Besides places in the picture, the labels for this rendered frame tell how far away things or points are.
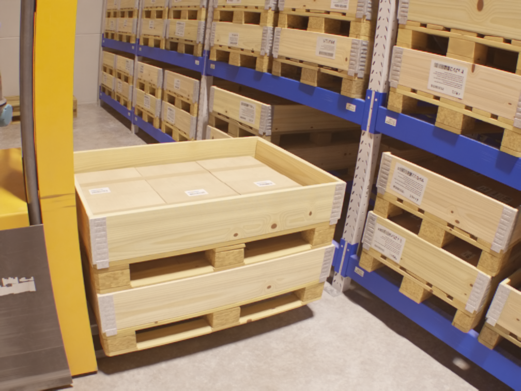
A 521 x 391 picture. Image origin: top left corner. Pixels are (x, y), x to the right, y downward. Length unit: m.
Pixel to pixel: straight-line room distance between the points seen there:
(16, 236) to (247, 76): 2.25
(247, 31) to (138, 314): 2.22
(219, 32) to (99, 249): 2.43
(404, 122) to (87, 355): 1.88
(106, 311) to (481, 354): 1.75
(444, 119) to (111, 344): 1.80
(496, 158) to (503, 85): 0.32
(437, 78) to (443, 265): 0.90
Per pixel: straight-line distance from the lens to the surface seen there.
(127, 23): 6.03
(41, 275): 1.67
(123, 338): 1.93
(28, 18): 1.46
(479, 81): 2.01
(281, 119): 3.18
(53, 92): 1.48
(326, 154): 3.58
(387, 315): 2.70
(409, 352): 2.47
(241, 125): 3.36
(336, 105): 2.58
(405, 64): 2.25
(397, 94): 2.27
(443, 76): 2.11
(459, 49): 2.08
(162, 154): 2.46
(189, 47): 4.33
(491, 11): 2.03
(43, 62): 1.47
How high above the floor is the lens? 1.53
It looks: 21 degrees down
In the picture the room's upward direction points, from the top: 7 degrees clockwise
